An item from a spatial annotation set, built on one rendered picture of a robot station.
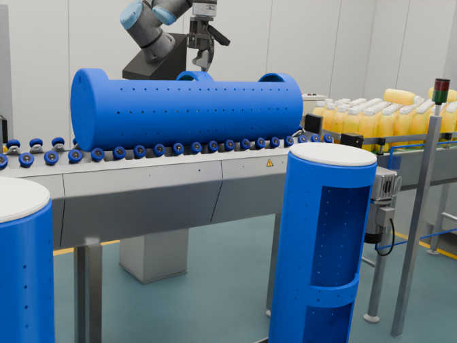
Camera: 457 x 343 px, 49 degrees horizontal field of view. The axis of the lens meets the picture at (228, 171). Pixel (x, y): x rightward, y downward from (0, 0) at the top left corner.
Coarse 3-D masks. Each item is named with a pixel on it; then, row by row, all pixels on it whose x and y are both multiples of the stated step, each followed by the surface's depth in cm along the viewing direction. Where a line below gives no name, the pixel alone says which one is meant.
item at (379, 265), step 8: (384, 160) 229; (432, 240) 349; (384, 248) 249; (432, 248) 350; (384, 256) 250; (376, 264) 253; (384, 264) 251; (376, 272) 253; (376, 280) 254; (376, 288) 255; (376, 296) 256; (376, 304) 257; (368, 312) 260; (376, 312) 259; (368, 320) 259; (376, 320) 259
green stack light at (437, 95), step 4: (436, 92) 216; (440, 92) 215; (444, 92) 214; (448, 92) 215; (432, 96) 218; (436, 96) 216; (440, 96) 215; (444, 96) 215; (432, 100) 218; (436, 100) 216; (440, 100) 215; (444, 100) 215
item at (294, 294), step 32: (288, 160) 162; (288, 192) 161; (320, 192) 152; (352, 192) 175; (288, 224) 162; (320, 224) 183; (352, 224) 176; (288, 256) 163; (320, 256) 187; (352, 256) 177; (288, 288) 165; (320, 288) 160; (352, 288) 164; (288, 320) 167; (320, 320) 192
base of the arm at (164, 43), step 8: (160, 32) 257; (160, 40) 257; (168, 40) 259; (144, 48) 258; (152, 48) 257; (160, 48) 257; (168, 48) 258; (144, 56) 263; (152, 56) 260; (160, 56) 258
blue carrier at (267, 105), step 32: (96, 96) 159; (128, 96) 165; (160, 96) 171; (192, 96) 178; (224, 96) 185; (256, 96) 193; (288, 96) 202; (96, 128) 161; (128, 128) 167; (160, 128) 174; (192, 128) 181; (224, 128) 189; (256, 128) 197; (288, 128) 207
